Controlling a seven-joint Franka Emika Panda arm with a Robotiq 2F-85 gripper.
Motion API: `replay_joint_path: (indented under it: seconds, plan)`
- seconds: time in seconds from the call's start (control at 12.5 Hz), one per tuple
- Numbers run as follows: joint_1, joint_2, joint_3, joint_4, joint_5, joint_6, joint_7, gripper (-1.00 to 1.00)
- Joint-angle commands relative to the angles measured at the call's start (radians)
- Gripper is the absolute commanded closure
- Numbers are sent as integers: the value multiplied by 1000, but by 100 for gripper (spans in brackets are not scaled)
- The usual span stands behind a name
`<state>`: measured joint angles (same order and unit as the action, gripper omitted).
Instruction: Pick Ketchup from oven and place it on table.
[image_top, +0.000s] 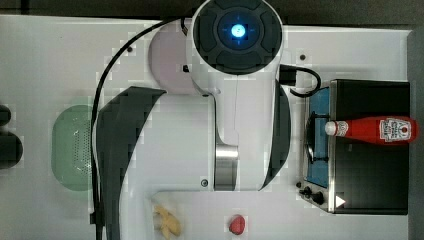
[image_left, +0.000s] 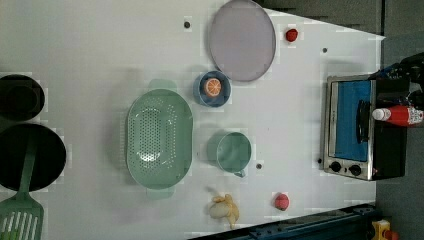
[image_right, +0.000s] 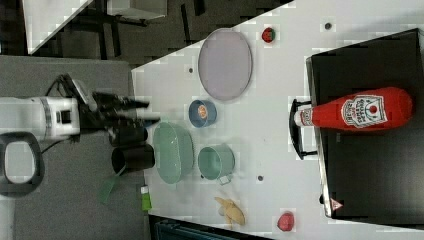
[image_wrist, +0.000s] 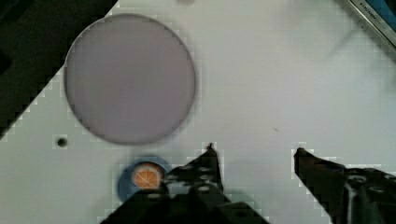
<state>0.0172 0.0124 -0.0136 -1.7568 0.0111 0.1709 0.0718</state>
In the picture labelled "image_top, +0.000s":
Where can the red plush ketchup bottle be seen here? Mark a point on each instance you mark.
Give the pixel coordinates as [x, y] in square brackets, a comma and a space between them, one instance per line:
[380, 130]

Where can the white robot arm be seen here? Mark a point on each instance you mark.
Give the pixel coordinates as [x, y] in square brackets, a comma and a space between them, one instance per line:
[231, 131]

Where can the black oven knob small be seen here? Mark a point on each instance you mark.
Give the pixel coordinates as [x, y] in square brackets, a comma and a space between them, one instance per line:
[306, 191]

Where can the pale pink oval plate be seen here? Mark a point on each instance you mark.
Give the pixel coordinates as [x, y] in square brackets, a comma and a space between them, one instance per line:
[167, 57]

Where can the red plush fruit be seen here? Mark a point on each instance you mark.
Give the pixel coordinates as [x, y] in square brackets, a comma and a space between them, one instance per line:
[237, 225]

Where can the tan plush banana peel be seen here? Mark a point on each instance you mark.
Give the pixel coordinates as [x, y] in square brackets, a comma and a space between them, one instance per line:
[168, 225]

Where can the black object at left edge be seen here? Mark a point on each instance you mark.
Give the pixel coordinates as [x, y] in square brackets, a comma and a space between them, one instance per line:
[11, 147]

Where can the black oven door handle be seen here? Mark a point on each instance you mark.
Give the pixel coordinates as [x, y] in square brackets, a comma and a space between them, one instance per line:
[316, 138]

